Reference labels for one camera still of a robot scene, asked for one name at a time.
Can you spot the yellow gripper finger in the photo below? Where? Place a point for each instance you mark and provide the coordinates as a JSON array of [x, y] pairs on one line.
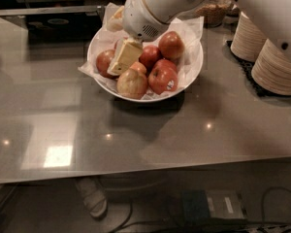
[[114, 23], [127, 52]]

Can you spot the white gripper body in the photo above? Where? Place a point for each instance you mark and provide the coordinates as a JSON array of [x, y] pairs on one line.
[[138, 19]]

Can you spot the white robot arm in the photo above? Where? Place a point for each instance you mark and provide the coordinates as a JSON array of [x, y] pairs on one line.
[[272, 17]]

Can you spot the small orange apple middle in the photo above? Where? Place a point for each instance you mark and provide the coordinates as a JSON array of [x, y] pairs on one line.
[[137, 66]]

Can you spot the white bowl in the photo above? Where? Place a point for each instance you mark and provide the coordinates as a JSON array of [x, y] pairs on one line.
[[194, 69]]

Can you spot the yellow-green apple front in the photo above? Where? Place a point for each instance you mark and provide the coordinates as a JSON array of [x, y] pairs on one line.
[[132, 84]]

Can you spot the red apple with sticker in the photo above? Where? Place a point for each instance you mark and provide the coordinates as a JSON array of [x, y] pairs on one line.
[[163, 79]]

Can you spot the white paper bowl liner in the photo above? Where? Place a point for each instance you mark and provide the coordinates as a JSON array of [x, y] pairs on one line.
[[187, 46]]

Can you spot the black induction cooktop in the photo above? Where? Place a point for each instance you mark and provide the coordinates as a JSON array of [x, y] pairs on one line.
[[51, 28]]

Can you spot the glass jar with cereal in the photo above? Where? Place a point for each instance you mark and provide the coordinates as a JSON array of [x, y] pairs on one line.
[[214, 11]]

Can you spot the tall stack paper plates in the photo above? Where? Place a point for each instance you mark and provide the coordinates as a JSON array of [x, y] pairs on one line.
[[248, 39]]

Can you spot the black rubber mat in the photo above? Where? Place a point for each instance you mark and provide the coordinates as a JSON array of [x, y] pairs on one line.
[[247, 68]]

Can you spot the front stack paper plates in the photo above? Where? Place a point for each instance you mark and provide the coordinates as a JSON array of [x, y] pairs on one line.
[[272, 70]]

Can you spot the grey power strip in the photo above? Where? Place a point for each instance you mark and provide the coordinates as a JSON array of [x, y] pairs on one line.
[[93, 196]]

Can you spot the blue box under table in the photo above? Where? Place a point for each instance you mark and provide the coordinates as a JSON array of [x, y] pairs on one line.
[[195, 205]]

